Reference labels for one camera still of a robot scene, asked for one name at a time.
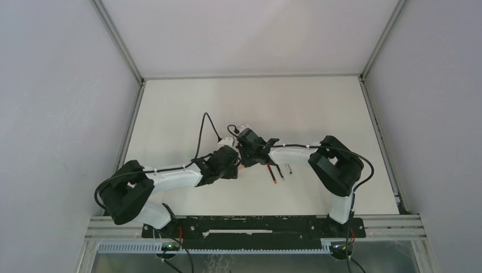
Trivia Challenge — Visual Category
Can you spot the red pen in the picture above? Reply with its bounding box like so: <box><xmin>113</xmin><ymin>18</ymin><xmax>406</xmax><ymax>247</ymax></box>
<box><xmin>266</xmin><ymin>164</ymin><xmax>277</xmax><ymax>184</ymax></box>

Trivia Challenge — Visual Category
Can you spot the black pen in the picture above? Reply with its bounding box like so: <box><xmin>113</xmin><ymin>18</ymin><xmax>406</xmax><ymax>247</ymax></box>
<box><xmin>275</xmin><ymin>164</ymin><xmax>285</xmax><ymax>181</ymax></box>

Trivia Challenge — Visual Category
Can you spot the white green-tipped pen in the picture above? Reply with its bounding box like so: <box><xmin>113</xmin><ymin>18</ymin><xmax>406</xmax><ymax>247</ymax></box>
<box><xmin>285</xmin><ymin>164</ymin><xmax>293</xmax><ymax>175</ymax></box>

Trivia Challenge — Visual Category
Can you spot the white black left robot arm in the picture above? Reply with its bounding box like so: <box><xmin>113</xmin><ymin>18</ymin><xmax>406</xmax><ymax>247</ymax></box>
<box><xmin>94</xmin><ymin>146</ymin><xmax>240</xmax><ymax>237</ymax></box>

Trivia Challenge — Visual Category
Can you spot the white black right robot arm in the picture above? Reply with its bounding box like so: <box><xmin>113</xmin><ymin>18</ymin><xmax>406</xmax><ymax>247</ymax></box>
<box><xmin>232</xmin><ymin>126</ymin><xmax>364</xmax><ymax>237</ymax></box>

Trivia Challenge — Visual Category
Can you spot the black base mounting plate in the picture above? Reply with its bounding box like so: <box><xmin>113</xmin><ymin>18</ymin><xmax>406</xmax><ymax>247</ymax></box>
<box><xmin>142</xmin><ymin>215</ymin><xmax>367</xmax><ymax>251</ymax></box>

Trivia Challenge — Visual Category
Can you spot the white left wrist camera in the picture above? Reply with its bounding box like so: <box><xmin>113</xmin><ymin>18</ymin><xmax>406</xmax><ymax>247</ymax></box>
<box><xmin>217</xmin><ymin>136</ymin><xmax>235</xmax><ymax>148</ymax></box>

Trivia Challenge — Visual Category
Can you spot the black right camera cable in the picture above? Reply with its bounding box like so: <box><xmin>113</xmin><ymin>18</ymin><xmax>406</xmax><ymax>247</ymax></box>
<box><xmin>226</xmin><ymin>125</ymin><xmax>375</xmax><ymax>273</ymax></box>

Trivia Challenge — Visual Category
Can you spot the white slotted cable duct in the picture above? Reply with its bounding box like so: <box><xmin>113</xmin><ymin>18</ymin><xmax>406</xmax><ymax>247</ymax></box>
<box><xmin>97</xmin><ymin>241</ymin><xmax>332</xmax><ymax>255</ymax></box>

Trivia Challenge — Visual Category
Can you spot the aluminium frame rail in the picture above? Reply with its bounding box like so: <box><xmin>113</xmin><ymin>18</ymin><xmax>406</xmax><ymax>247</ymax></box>
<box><xmin>358</xmin><ymin>75</ymin><xmax>410</xmax><ymax>214</ymax></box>

